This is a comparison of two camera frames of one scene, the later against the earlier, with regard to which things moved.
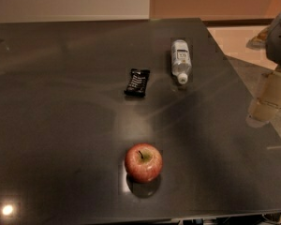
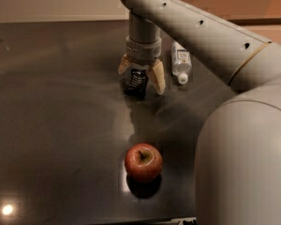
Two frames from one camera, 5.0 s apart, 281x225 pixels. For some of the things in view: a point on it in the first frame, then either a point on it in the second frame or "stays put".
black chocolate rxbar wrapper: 138,82 stays put
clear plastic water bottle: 181,60 stays put
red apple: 143,162 stays put
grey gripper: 280,42 → 143,51
